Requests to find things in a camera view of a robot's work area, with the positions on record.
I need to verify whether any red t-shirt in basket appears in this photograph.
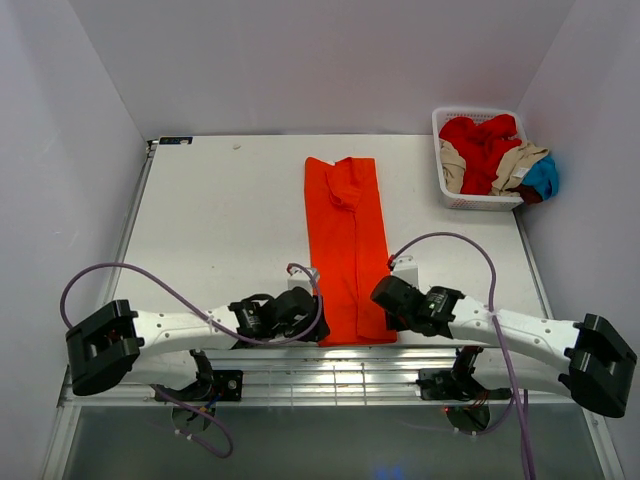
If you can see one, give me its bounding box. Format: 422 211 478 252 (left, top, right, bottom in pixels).
438 113 522 196

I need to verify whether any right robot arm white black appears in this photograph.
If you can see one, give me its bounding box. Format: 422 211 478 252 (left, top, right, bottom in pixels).
371 276 637 418

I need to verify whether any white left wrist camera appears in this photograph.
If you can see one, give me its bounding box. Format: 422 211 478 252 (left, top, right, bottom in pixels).
287 264 320 296

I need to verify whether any blue t-shirt in basket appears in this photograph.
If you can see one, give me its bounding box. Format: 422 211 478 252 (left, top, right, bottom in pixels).
522 155 559 201

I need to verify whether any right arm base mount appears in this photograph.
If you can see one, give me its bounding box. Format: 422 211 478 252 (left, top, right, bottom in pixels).
415 346 512 402

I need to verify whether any blue label sticker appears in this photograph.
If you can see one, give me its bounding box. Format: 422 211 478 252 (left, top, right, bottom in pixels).
158 136 193 145

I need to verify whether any dark red t-shirt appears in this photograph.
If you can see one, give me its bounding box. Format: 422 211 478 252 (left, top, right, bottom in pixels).
514 184 543 205

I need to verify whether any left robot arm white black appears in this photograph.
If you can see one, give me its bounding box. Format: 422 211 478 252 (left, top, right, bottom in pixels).
66 287 330 400

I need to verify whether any white plastic laundry basket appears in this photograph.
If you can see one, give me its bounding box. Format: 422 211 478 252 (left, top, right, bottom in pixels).
432 106 526 212

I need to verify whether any beige t-shirt in basket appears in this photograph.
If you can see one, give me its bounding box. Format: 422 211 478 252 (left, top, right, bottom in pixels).
439 140 550 197

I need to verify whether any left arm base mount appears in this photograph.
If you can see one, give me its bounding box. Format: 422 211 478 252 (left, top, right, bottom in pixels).
159 370 244 402

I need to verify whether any orange t-shirt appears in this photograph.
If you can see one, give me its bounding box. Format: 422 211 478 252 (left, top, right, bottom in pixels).
304 157 397 347

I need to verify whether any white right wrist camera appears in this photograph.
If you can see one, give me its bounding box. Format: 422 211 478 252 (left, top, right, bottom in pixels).
389 255 419 288

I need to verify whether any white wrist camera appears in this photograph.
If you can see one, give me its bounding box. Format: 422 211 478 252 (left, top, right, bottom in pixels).
389 255 419 288
287 264 320 296

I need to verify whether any aluminium frame rail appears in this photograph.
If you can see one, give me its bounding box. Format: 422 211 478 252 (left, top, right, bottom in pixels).
60 345 572 407

